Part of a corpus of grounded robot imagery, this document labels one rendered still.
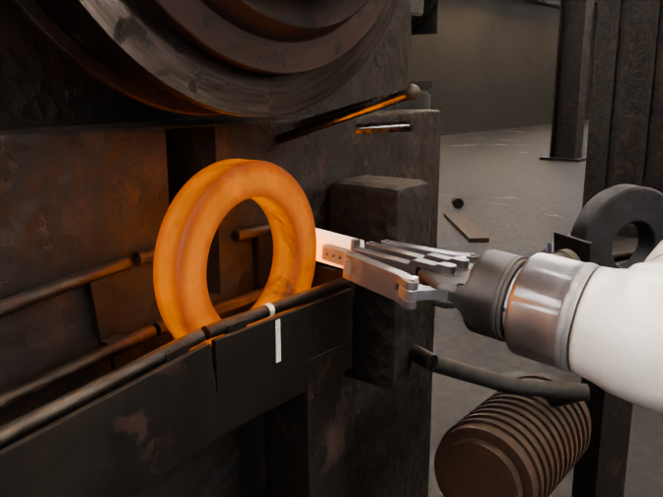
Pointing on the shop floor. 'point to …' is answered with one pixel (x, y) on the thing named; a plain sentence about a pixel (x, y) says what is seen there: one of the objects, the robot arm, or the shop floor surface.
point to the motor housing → (512, 447)
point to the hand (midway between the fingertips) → (331, 248)
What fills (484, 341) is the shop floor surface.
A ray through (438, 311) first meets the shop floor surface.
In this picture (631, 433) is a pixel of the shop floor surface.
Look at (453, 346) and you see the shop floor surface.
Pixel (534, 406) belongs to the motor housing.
